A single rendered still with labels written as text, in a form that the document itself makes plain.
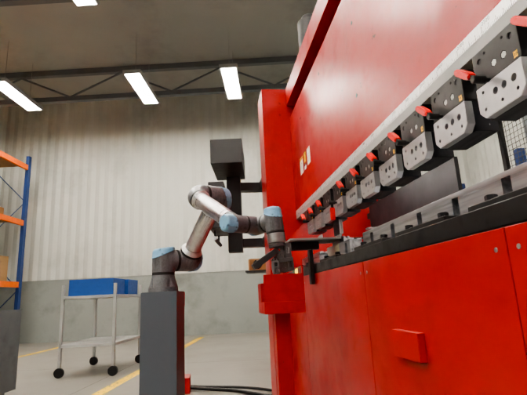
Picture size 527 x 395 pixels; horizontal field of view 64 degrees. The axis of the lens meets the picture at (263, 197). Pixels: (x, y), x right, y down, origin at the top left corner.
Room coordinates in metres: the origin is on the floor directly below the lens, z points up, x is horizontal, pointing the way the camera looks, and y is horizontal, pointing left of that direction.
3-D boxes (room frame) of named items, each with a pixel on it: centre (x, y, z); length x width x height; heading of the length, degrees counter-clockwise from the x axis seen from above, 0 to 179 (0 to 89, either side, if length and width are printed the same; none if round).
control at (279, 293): (1.79, -0.05, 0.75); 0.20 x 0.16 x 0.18; 8
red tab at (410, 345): (1.18, -0.36, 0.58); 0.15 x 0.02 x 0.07; 8
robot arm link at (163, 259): (2.25, 0.54, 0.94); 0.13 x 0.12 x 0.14; 129
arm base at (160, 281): (2.24, 0.54, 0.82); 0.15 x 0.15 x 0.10
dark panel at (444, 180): (2.52, -0.86, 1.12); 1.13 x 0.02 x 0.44; 8
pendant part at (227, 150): (3.40, 0.28, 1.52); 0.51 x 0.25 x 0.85; 1
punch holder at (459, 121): (1.05, -0.54, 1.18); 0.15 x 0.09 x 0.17; 8
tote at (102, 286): (4.97, 1.96, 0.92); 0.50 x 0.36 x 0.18; 89
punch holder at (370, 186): (1.65, -0.46, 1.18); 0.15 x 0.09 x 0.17; 8
